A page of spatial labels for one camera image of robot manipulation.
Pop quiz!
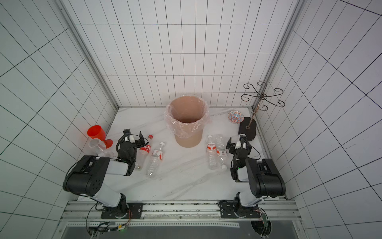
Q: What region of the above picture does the clear bottle white cap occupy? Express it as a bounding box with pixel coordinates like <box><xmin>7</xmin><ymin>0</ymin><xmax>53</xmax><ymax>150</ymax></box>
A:
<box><xmin>146</xmin><ymin>142</ymin><xmax>166</xmax><ymax>178</ymax></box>

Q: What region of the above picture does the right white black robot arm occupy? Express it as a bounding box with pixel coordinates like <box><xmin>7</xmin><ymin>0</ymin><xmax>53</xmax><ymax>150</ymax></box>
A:
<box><xmin>219</xmin><ymin>134</ymin><xmax>286</xmax><ymax>219</ymax></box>

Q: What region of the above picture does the copper stand black base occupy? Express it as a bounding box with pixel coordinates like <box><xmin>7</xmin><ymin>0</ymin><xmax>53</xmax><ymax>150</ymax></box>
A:
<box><xmin>238</xmin><ymin>83</ymin><xmax>285</xmax><ymax>141</ymax></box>

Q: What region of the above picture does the patterned red blue bowl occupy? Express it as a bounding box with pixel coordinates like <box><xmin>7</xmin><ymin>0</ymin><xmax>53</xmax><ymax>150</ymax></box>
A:
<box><xmin>227</xmin><ymin>111</ymin><xmax>245</xmax><ymax>124</ymax></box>

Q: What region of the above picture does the beige bin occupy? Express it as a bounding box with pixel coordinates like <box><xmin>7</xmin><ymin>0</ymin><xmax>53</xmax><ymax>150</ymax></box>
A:
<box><xmin>168</xmin><ymin>95</ymin><xmax>209</xmax><ymax>148</ymax></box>

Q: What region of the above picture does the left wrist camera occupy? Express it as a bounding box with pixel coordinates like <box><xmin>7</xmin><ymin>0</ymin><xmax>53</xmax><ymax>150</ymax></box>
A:
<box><xmin>124</xmin><ymin>135</ymin><xmax>135</xmax><ymax>143</ymax></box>

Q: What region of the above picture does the clear wine glass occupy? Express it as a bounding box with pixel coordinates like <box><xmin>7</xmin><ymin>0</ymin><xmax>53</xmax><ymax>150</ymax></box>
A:
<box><xmin>88</xmin><ymin>138</ymin><xmax>114</xmax><ymax>158</ymax></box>

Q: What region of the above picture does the metal mounting rail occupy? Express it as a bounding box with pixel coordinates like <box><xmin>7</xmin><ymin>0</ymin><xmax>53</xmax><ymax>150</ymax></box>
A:
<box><xmin>61</xmin><ymin>200</ymin><xmax>302</xmax><ymax>227</ymax></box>

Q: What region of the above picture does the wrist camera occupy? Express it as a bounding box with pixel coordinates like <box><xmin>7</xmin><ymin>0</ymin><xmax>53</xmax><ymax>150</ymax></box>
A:
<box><xmin>124</xmin><ymin>135</ymin><xmax>135</xmax><ymax>143</ymax></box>
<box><xmin>235</xmin><ymin>137</ymin><xmax>245</xmax><ymax>149</ymax></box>

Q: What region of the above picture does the clear bottle red white label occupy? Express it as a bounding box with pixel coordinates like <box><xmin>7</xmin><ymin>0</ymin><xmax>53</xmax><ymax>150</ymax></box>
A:
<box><xmin>207</xmin><ymin>135</ymin><xmax>218</xmax><ymax>170</ymax></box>

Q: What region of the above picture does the red plastic cup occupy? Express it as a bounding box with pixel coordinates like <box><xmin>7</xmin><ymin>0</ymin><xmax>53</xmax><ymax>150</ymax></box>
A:
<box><xmin>87</xmin><ymin>125</ymin><xmax>113</xmax><ymax>149</ymax></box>

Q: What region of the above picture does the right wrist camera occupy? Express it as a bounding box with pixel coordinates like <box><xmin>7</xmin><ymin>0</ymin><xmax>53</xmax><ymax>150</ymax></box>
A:
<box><xmin>235</xmin><ymin>137</ymin><xmax>245</xmax><ymax>149</ymax></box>

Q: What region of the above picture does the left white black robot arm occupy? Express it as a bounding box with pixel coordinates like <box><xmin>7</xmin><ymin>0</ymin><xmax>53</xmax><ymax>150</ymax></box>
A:
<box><xmin>63</xmin><ymin>129</ymin><xmax>149</xmax><ymax>219</ymax></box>

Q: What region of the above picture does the clear plastic bin liner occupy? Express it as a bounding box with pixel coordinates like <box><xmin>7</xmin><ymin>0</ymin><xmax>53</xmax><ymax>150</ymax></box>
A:
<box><xmin>164</xmin><ymin>95</ymin><xmax>210</xmax><ymax>139</ymax></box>

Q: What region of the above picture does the red label cola bottle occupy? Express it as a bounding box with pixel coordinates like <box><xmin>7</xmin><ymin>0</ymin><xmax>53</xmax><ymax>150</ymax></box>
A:
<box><xmin>135</xmin><ymin>144</ymin><xmax>152</xmax><ymax>170</ymax></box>

